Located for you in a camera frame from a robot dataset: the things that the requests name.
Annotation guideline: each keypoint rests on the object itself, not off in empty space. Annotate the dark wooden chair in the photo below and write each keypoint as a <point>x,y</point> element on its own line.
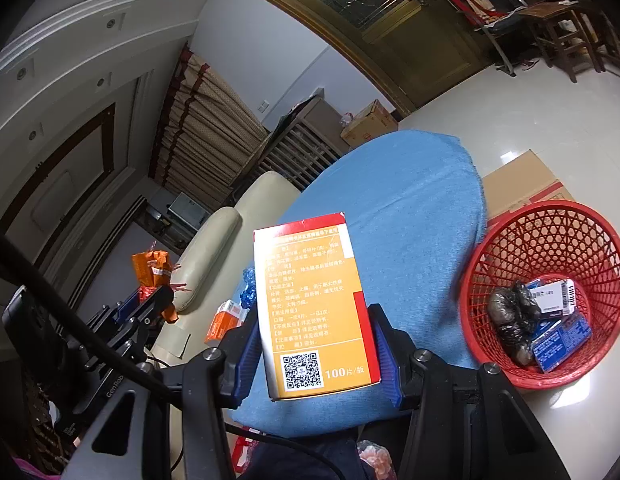
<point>555,12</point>

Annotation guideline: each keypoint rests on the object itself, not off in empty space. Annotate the white standing air conditioner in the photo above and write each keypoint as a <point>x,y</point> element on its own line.
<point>187,207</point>

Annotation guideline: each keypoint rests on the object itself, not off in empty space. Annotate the blue printed packet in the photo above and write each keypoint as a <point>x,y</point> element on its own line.
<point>560,340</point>

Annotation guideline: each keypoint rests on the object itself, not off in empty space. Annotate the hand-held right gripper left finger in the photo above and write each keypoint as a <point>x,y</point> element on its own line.
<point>245,355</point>

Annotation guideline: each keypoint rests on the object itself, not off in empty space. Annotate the small clear plastic bag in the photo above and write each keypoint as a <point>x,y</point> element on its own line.
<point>346,119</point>

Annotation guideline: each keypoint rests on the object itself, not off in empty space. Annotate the blue tablecloth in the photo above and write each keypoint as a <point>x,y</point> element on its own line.
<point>405,200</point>

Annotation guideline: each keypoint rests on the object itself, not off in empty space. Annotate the black plastic bag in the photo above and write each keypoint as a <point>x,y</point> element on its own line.
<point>510,310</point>

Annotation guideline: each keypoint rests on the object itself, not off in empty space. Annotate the beige striped curtains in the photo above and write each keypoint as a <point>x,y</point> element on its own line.
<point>205,125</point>

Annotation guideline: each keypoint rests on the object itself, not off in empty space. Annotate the cream leather sofa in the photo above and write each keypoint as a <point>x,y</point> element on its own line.
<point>270,195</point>

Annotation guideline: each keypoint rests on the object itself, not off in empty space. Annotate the red plastic basket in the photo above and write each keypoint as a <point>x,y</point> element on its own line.
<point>540,230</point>

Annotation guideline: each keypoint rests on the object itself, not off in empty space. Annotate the orange ribbon wrapper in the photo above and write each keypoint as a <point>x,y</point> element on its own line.
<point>152,267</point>

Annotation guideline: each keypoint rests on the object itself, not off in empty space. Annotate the orange medicine box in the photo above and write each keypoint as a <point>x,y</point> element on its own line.
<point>310,310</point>

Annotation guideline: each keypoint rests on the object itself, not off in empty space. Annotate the wooden crib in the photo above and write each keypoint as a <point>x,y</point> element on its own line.
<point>310,145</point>

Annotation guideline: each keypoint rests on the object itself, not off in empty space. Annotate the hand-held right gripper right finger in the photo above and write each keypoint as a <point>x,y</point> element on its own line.
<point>387,355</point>

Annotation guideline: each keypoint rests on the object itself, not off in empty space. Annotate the blue plastic bag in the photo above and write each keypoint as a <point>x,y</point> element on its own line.
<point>249,285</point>

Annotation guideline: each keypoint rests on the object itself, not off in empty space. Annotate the wooden double door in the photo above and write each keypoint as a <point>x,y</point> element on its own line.
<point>380,35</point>

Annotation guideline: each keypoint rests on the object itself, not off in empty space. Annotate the red shopping bag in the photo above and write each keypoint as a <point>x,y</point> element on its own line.
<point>240,450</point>

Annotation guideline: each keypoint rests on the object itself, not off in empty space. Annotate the brown cardboard box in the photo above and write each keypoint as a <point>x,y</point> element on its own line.
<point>370,125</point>

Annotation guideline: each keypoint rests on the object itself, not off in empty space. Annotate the orange and white box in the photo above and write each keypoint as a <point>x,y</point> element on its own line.
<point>225,320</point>

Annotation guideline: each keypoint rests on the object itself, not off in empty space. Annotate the metal frame chair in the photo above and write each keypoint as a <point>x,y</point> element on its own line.
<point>500,30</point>

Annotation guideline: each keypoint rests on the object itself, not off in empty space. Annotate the flat cardboard sheet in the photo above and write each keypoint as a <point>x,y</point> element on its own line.
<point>520,180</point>

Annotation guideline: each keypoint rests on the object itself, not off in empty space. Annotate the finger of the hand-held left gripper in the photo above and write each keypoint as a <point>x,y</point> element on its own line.
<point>122,307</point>
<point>157,302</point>

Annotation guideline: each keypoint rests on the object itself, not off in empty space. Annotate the pink slipper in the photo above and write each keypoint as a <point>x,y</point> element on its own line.
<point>527,64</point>

